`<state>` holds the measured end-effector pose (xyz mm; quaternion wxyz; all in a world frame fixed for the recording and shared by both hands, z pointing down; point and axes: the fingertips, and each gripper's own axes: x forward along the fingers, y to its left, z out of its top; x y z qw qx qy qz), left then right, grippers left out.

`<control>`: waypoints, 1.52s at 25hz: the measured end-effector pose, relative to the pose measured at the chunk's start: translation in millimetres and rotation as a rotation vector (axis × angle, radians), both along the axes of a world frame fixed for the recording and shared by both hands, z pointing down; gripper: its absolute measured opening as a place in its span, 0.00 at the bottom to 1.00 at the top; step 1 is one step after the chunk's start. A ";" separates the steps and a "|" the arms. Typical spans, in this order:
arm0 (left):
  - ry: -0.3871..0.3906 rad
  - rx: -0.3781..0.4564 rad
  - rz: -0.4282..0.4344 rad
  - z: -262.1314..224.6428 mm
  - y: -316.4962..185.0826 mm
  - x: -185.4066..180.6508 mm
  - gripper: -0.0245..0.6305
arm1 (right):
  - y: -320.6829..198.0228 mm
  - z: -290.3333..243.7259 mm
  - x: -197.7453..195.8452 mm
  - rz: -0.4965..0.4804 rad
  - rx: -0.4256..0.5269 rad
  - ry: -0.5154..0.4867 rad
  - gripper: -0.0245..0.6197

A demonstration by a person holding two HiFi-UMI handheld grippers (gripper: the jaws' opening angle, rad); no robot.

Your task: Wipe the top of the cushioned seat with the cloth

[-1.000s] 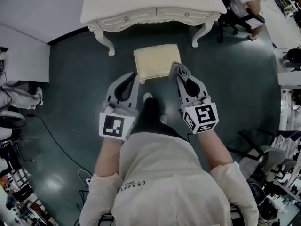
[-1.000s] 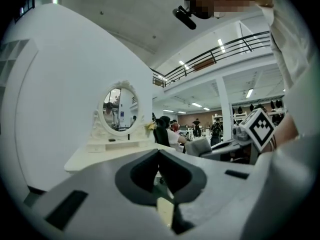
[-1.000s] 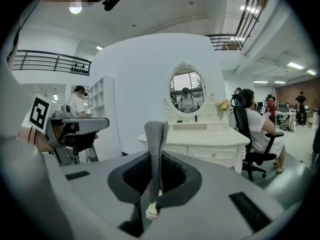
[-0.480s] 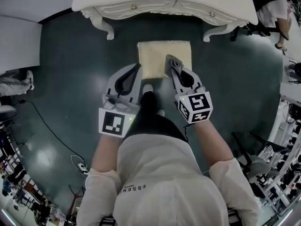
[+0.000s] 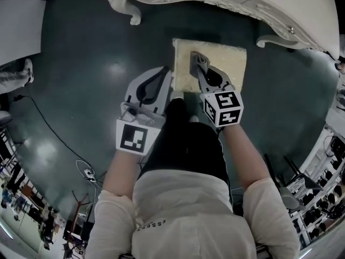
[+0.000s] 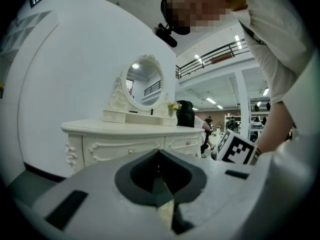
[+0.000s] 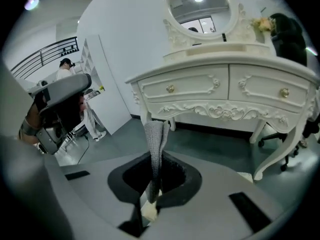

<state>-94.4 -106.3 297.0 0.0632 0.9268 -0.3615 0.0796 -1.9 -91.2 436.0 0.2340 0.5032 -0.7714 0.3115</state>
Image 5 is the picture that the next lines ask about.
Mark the white cabinet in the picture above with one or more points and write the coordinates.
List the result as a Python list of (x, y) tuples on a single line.
[(19, 28)]

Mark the white power strip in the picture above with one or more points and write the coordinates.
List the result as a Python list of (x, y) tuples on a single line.
[(89, 174)]

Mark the person's white shoe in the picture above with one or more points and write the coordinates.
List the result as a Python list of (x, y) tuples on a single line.
[(194, 119), (178, 94)]

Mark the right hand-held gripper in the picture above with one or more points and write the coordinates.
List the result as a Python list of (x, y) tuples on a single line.
[(223, 109)]

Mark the grey chair with black legs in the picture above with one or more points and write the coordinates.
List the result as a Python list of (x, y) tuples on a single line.
[(293, 196)]

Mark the gold dresser knob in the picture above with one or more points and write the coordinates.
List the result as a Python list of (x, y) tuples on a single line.
[(291, 30)]

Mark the beige cushioned seat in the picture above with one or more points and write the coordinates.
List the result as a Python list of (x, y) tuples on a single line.
[(229, 61)]

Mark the person's white shirt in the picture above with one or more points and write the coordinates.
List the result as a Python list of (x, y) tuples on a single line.
[(188, 220)]

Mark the person's right forearm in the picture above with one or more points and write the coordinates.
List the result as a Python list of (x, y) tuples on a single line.
[(245, 158)]

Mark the person's left forearm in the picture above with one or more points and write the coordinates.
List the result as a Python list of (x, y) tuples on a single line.
[(121, 174)]

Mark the grey cloth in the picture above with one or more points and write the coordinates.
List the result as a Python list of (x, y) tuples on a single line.
[(198, 61)]

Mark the person's black trousers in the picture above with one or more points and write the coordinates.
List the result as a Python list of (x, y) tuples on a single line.
[(188, 144)]

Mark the brown coat rack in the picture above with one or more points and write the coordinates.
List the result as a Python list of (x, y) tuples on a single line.
[(78, 212)]

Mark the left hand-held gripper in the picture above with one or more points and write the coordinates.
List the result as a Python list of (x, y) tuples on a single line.
[(132, 137)]

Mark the white shelf with black items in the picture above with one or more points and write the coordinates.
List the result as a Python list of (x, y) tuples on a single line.
[(323, 187)]

